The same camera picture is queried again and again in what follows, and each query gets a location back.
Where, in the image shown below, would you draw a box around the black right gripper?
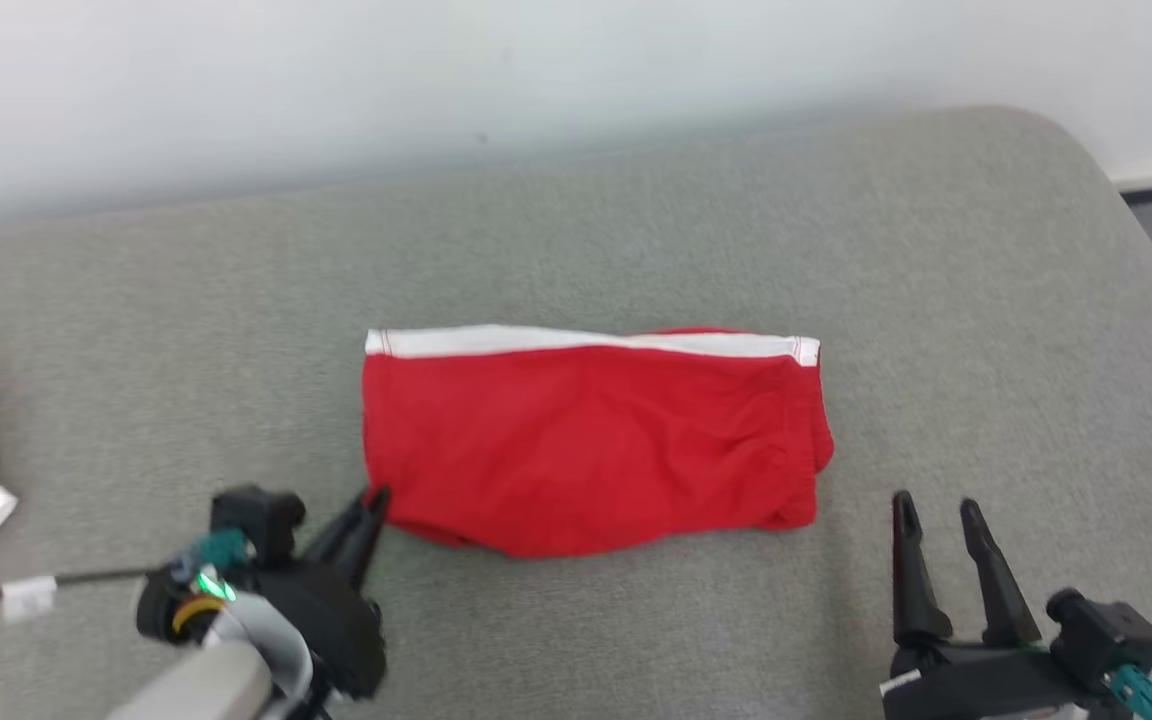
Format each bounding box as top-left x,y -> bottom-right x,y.
880,489 -> 1122,720

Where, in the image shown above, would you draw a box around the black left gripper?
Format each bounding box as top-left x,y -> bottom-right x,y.
269,486 -> 393,703

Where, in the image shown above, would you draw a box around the red shorts with white stripe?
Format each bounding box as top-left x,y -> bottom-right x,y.
361,324 -> 835,559

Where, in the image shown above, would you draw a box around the teal cable plug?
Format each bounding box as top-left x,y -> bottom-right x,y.
1106,664 -> 1152,720
188,530 -> 249,573

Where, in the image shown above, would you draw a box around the thin black cable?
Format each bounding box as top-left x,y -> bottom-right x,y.
0,565 -> 172,606

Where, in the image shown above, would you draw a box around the white cable label tag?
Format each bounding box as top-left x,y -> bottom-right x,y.
1,577 -> 59,621

